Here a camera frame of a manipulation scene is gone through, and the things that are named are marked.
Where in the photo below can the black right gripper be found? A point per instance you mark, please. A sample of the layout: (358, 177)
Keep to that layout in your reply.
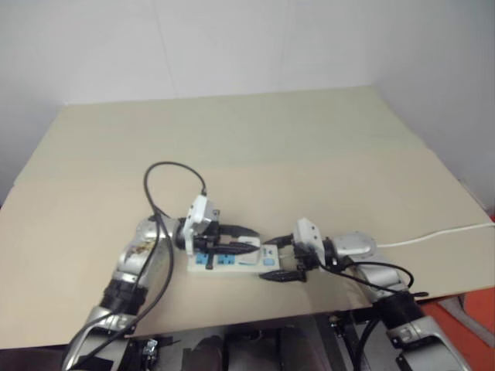
(307, 261)

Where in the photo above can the white charger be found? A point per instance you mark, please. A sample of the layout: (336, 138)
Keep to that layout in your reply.
(250, 239)

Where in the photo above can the red object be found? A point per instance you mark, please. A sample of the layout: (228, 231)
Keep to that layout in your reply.
(492, 215)

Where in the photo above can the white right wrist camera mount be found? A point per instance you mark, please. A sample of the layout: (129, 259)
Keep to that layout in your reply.
(307, 232)

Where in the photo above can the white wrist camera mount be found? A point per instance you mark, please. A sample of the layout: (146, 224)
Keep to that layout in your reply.
(307, 232)
(199, 210)

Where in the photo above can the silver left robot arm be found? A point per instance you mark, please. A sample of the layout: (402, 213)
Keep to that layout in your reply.
(129, 251)

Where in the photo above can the metal table frame leg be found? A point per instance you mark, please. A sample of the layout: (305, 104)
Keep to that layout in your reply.
(342, 340)

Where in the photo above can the dark rounded shape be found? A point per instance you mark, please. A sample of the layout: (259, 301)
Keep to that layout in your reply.
(207, 353)

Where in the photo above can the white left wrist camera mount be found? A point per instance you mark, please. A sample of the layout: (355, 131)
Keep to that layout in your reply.
(199, 210)

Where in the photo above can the small metal bracket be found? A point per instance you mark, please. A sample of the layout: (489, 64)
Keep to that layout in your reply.
(151, 349)

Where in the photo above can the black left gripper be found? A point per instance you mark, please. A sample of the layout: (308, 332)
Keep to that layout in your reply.
(209, 241)

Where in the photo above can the white power strip blue sockets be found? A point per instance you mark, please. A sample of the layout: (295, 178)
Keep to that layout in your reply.
(232, 268)

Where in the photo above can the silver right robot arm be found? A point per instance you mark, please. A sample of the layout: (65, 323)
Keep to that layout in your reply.
(386, 276)

